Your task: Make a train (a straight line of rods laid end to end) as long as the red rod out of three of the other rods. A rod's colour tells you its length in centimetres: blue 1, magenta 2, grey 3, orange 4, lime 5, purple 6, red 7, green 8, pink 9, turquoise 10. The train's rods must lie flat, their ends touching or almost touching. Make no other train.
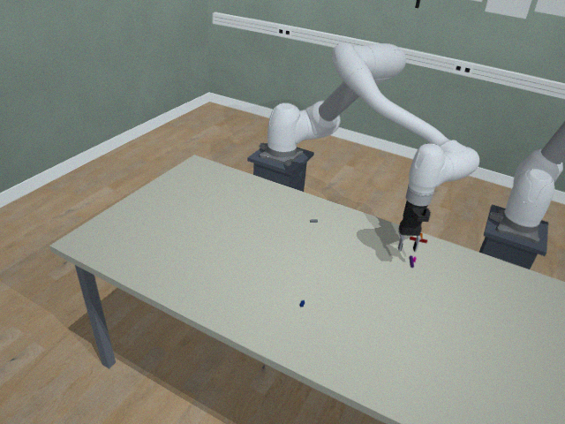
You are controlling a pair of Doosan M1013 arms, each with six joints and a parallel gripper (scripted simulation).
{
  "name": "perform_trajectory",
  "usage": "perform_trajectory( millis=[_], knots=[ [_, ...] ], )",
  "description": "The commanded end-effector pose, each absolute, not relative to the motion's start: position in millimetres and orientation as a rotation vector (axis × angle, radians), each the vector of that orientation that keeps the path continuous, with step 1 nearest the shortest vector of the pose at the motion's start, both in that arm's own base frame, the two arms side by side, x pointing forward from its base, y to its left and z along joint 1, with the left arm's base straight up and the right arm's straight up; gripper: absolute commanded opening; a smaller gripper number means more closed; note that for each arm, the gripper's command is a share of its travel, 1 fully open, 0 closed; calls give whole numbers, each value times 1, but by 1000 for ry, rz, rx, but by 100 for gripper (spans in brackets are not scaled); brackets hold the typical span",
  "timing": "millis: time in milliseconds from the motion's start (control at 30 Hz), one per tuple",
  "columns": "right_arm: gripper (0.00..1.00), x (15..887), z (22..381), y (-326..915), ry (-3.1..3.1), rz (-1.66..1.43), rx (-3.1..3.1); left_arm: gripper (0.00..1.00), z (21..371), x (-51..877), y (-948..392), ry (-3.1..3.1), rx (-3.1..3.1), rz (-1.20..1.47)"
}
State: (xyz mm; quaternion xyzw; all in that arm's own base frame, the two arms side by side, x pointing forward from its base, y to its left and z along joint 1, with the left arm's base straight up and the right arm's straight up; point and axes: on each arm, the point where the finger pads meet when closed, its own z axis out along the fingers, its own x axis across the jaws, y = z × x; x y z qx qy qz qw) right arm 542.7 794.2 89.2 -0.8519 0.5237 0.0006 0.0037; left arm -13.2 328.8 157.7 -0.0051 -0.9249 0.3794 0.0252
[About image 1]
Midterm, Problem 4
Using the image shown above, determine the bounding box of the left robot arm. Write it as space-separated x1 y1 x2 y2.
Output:
489 121 565 244

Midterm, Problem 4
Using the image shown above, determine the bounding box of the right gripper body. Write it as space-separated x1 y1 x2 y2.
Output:
399 185 434 236

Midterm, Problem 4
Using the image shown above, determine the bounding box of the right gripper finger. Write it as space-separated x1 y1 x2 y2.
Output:
413 235 421 252
398 231 404 252

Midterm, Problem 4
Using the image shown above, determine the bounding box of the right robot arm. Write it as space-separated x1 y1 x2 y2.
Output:
260 42 479 193

